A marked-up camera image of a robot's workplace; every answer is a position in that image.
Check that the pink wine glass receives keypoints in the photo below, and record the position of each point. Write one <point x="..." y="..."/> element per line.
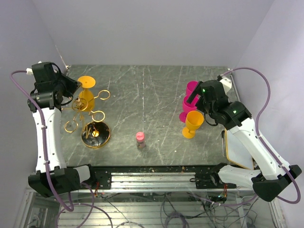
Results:
<point x="190" y="87"/>
<point x="187" y="108"/>

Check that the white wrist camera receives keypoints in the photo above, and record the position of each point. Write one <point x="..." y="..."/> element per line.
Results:
<point x="226" y="82"/>
<point x="29" y="71"/>

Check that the small pink bottle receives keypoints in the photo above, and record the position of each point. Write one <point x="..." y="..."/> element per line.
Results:
<point x="140" y="140"/>

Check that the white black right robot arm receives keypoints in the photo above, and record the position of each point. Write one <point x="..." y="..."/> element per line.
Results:
<point x="274" y="173"/>

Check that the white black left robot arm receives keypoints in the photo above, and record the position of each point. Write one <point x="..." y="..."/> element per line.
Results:
<point x="52" y="174"/>

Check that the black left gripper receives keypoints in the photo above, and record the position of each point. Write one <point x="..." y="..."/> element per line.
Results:
<point x="73" y="84"/>

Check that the yellow wine glass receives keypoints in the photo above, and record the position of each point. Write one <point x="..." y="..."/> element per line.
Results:
<point x="193" y="122"/>
<point x="86" y="96"/>

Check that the gold wire glass rack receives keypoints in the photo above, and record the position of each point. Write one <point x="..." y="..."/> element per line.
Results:
<point x="95" y="133"/>

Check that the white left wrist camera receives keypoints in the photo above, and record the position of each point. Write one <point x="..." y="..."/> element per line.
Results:
<point x="29" y="71"/>

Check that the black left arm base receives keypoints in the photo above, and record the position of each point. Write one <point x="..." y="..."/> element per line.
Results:
<point x="99" y="178"/>

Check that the aluminium rail frame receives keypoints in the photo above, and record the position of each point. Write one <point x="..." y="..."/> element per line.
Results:
<point x="153" y="200"/>

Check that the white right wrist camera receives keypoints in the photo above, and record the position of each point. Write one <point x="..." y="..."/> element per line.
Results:
<point x="226" y="82"/>

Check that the yellow wine glass front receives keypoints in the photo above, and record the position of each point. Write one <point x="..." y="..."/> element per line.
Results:
<point x="193" y="122"/>

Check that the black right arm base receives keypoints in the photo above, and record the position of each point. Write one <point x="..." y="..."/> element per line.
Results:
<point x="204" y="181"/>

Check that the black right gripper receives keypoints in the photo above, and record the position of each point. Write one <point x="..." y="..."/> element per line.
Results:
<point x="195" y="91"/>

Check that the white board yellow rim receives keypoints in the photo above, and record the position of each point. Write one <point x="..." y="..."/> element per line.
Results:
<point x="236" y="152"/>

